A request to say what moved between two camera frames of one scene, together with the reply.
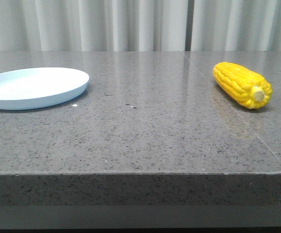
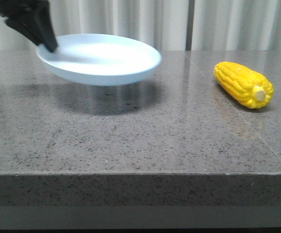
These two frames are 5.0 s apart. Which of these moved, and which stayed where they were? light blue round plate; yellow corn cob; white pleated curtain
Moved: light blue round plate
Stayed: yellow corn cob; white pleated curtain
